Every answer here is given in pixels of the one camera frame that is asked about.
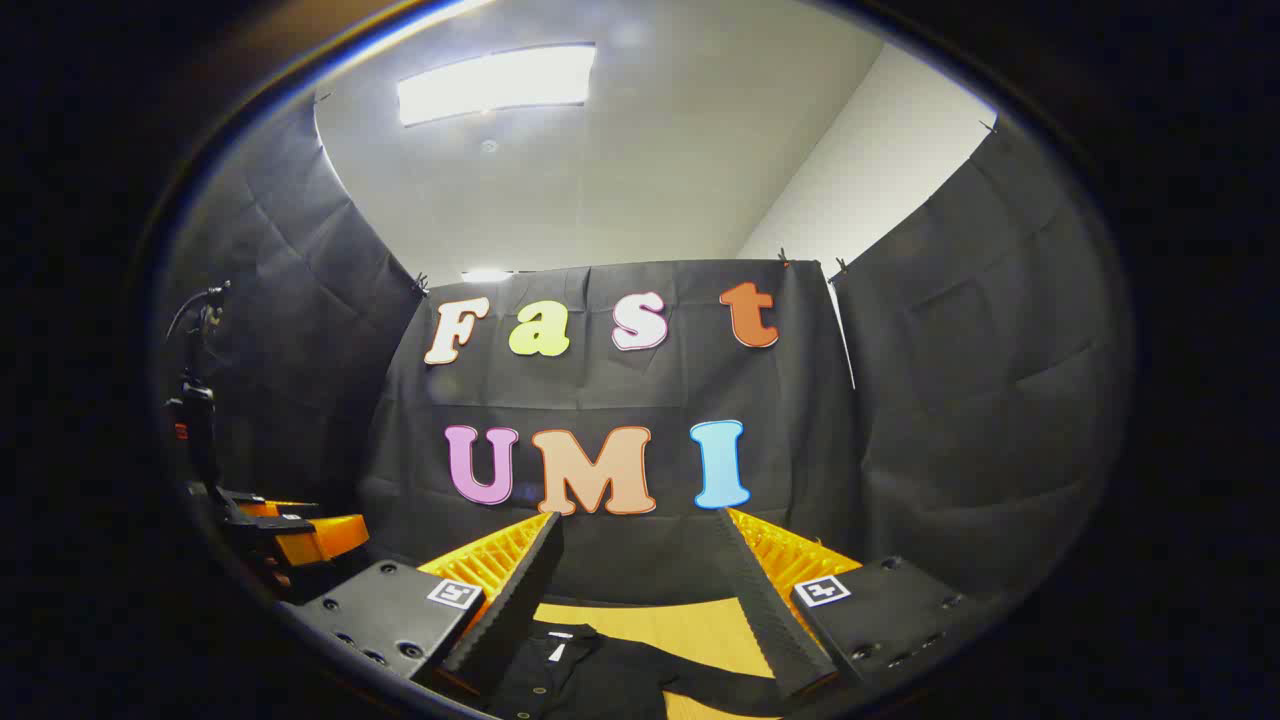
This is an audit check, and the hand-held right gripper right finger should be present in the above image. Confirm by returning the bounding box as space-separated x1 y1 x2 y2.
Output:
715 507 1001 698

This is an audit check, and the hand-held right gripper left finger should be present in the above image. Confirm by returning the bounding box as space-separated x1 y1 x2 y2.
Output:
283 512 564 699

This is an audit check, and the black button shirt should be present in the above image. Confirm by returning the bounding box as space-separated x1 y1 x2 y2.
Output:
485 620 801 720

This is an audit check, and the black backdrop cloth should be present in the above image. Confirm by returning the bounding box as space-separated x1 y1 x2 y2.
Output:
160 100 1136 613

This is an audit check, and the large ceiling light panel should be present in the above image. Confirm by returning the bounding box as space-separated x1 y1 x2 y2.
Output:
397 43 597 128

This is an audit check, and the thin gripper cable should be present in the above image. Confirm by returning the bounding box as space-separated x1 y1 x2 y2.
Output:
165 283 231 343

